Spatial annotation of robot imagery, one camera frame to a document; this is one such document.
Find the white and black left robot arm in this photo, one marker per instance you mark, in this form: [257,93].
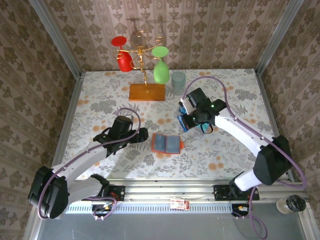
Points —
[82,160]

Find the floral patterned tablecloth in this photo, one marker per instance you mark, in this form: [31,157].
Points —
[200,165]

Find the clear bluish tumbler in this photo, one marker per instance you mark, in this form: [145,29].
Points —
[178,83]

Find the teal credit card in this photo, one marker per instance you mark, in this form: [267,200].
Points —
[203,128]

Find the jar with black lid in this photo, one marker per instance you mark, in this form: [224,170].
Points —
[296,202]

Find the aluminium mounting rail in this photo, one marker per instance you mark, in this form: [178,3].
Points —
[170,191]

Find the red and white sticker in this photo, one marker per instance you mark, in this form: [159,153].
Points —
[178,203]

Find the red plastic wine glass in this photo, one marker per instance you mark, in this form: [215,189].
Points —
[124,62]

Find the grey metal shelf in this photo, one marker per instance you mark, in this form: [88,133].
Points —
[162,227]

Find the aluminium table side rail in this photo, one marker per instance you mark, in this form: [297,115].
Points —
[70,112]
[271,112]

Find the aluminium frame post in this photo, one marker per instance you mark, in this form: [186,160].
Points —
[56,37]
[277,37]

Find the green plastic wine glass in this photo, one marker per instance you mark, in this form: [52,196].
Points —
[160,72]

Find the orange card holder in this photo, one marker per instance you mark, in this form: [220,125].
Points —
[166,144]

